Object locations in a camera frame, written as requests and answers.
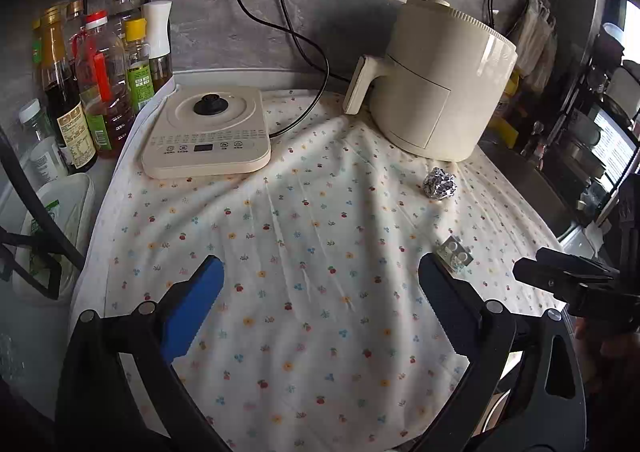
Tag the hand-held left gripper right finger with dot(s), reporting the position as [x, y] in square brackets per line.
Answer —
[445, 292]

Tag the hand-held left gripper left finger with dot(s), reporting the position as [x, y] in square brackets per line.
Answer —
[195, 307]

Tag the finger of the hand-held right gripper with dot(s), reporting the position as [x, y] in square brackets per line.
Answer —
[565, 256]
[545, 274]

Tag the silver pill blister pack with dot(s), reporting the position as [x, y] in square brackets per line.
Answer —
[457, 254]

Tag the aluminium foil ball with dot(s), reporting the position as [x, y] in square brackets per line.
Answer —
[440, 183]

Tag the person's right hand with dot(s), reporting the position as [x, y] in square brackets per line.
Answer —
[595, 357]

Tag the kitchen sink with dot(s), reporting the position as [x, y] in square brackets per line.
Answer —
[530, 187]

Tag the floral tablecloth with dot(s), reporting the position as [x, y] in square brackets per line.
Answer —
[300, 257]

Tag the small pink bottle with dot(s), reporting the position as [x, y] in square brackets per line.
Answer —
[534, 141]

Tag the yellow sponge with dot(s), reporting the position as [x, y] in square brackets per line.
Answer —
[505, 135]

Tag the dark dish rack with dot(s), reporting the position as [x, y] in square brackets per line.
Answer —
[600, 96]

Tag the yellow detergent bottle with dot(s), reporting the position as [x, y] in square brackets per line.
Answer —
[507, 101]

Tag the white plastic container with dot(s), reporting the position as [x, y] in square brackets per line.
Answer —
[60, 212]

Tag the cream induction cooker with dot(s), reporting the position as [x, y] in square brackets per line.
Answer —
[210, 131]

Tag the white plastic jar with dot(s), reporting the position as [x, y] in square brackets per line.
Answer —
[47, 159]

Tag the cream air fryer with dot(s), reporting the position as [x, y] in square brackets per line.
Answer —
[430, 81]

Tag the hanging plastic bags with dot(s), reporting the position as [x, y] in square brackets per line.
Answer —
[537, 46]

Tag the red cap oil bottle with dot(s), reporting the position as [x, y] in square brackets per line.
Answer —
[102, 91]

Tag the yellow cap green label bottle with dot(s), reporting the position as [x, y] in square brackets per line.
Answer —
[139, 76]

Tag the dark soy sauce bottle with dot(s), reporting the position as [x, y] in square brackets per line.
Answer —
[65, 101]

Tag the clear jar white lid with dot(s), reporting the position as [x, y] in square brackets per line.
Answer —
[35, 119]

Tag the white cap oil sprayer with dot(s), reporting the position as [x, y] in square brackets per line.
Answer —
[157, 26]

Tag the gold cap clear bottle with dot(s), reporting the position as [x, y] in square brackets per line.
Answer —
[122, 6]

